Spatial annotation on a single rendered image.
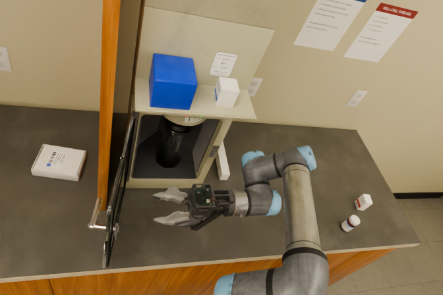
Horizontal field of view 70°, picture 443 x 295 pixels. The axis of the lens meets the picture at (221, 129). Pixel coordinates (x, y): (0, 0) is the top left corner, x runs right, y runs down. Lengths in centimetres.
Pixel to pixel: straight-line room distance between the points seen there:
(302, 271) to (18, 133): 118
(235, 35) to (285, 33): 62
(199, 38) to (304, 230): 51
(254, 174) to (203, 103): 27
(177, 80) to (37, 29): 72
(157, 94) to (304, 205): 44
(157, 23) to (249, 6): 21
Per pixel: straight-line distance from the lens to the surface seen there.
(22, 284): 138
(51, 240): 123
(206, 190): 86
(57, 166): 132
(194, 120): 104
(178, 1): 75
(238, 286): 72
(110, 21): 67
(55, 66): 144
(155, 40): 80
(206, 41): 81
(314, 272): 70
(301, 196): 82
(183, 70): 78
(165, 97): 77
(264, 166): 95
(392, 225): 178
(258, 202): 93
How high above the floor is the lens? 207
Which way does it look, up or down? 45 degrees down
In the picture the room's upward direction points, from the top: 24 degrees clockwise
